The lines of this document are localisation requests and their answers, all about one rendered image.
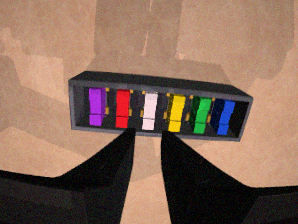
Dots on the red fuse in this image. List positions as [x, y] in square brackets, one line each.
[122, 107]

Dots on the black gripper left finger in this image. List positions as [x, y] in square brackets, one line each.
[92, 193]

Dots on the dark grey fuse block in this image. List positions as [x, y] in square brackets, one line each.
[212, 111]

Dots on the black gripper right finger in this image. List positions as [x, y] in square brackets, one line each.
[199, 193]

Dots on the yellow fuse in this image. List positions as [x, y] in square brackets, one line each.
[176, 104]

